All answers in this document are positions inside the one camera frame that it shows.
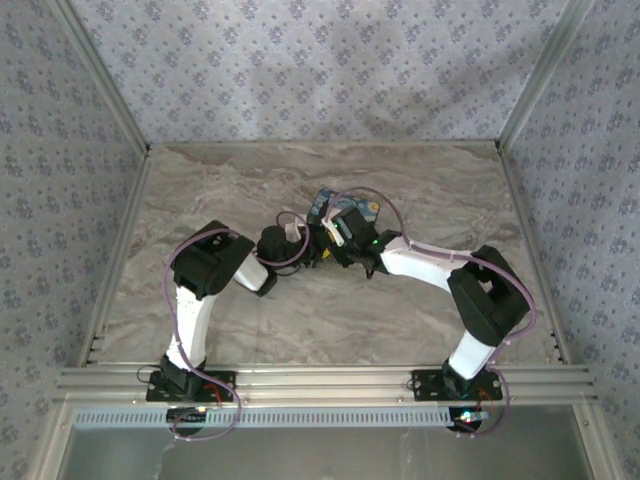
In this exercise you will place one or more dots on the blue starry night box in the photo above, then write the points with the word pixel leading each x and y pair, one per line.
pixel 365 210

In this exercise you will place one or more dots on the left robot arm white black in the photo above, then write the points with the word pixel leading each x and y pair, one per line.
pixel 210 260

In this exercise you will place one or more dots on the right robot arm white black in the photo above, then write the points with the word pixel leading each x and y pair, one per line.
pixel 490 300

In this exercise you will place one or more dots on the black controller board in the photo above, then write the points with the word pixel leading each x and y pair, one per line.
pixel 467 419
pixel 187 416

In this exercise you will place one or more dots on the grey metal panel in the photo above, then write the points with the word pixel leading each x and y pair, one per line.
pixel 300 455

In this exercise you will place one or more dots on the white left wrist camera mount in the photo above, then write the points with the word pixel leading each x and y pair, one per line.
pixel 292 231

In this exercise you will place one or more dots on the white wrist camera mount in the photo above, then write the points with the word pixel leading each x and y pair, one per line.
pixel 334 232
pixel 292 231

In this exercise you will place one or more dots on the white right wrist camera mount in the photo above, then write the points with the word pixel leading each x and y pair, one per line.
pixel 334 232

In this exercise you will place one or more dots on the thin aluminium table edge rail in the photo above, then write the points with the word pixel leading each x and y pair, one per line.
pixel 325 144

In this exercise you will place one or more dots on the aluminium mounting rail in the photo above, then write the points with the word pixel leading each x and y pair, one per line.
pixel 325 385

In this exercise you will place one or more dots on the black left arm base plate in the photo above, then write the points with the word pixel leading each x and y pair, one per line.
pixel 225 385

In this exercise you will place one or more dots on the aluminium side rail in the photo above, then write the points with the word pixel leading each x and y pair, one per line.
pixel 524 225
pixel 129 220

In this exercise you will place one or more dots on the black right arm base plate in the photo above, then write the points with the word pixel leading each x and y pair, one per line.
pixel 425 385

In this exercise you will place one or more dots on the aluminium corner post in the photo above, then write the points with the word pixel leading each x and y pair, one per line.
pixel 545 70
pixel 100 75

